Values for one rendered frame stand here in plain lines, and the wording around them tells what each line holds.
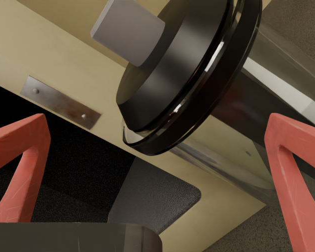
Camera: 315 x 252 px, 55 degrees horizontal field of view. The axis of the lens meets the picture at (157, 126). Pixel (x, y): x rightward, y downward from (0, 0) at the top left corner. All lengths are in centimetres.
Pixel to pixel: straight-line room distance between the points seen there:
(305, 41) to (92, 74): 32
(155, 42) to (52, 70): 16
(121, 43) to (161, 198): 31
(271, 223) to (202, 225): 8
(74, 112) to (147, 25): 15
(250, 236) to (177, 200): 10
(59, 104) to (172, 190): 20
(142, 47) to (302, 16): 43
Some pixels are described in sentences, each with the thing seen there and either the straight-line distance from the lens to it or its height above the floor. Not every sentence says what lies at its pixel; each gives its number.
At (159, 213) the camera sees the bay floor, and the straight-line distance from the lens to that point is 43.
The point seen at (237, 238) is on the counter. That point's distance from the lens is 41.
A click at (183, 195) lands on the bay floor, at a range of 39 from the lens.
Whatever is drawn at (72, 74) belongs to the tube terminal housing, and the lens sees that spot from 31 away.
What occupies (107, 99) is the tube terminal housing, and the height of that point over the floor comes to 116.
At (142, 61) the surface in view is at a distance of 16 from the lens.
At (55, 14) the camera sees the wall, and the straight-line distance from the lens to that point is 73.
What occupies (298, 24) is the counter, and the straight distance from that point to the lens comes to 56.
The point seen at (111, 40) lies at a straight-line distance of 16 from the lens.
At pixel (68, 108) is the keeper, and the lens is 29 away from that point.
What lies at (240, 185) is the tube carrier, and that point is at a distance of 19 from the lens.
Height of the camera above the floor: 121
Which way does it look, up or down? 20 degrees down
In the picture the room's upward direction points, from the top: 60 degrees counter-clockwise
